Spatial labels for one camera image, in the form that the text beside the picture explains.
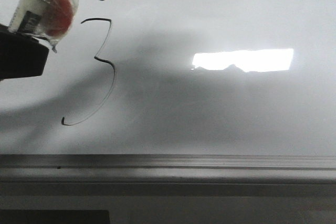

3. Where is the white whiteboard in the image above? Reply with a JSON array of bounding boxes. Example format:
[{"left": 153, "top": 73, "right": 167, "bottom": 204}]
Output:
[{"left": 1, "top": 0, "right": 335, "bottom": 156}]

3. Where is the red magnet taped to marker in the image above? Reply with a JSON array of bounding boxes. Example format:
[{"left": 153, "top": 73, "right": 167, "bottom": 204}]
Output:
[{"left": 40, "top": 0, "right": 79, "bottom": 51}]

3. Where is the white black whiteboard marker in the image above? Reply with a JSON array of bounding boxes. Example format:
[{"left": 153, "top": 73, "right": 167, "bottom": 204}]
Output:
[{"left": 7, "top": 0, "right": 64, "bottom": 36}]

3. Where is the aluminium whiteboard frame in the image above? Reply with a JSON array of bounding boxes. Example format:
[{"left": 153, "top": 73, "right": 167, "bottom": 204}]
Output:
[{"left": 1, "top": 154, "right": 335, "bottom": 184}]

